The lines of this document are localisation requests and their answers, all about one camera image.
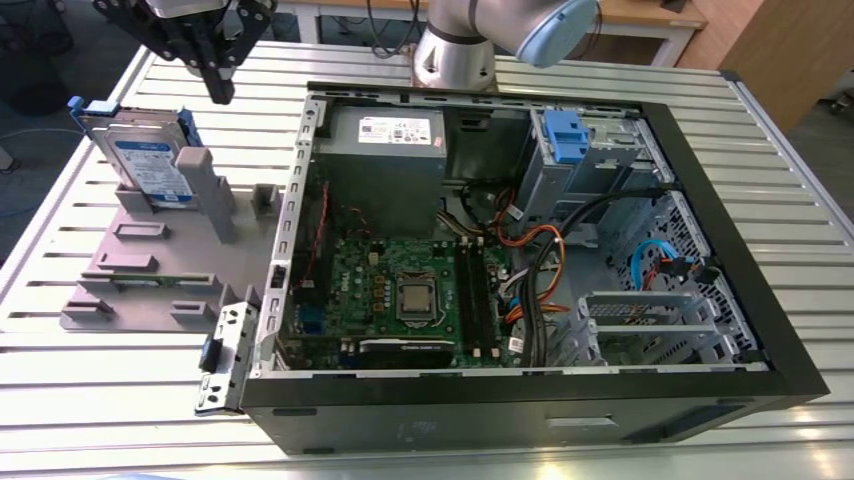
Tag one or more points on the hard disk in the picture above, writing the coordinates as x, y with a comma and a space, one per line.
143, 165

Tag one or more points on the silver CPU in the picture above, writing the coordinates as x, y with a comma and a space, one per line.
415, 300

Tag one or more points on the black PC case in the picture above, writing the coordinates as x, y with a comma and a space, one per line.
467, 415

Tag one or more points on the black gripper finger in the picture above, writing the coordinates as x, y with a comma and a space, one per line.
180, 45
250, 30

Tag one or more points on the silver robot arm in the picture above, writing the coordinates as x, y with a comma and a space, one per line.
454, 60

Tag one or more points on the metal optical drive cage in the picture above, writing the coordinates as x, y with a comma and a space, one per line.
601, 170

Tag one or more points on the hinged metal slot retainer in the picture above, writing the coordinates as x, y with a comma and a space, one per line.
234, 350

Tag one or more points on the grey parts rack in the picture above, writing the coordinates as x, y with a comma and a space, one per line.
167, 260

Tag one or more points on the black graphics card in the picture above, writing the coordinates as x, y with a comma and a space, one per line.
407, 348

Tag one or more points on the CPU socket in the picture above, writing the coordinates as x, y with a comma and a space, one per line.
418, 276

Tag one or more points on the green RAM stick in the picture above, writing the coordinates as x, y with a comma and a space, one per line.
143, 281

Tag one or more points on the wooden desk white frame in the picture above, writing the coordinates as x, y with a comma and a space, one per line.
657, 15

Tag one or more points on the black RAM slot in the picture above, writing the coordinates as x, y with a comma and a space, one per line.
469, 300

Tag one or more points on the wooden cabinet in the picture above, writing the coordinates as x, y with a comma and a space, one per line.
788, 50

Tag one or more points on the metal disk bay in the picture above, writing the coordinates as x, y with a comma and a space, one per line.
641, 298

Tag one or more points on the grey power supply unit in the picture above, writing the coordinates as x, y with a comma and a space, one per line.
383, 190

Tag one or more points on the blue drive latch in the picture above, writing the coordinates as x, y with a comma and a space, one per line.
563, 135

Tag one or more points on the green motherboard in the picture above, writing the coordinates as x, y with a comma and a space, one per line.
354, 320

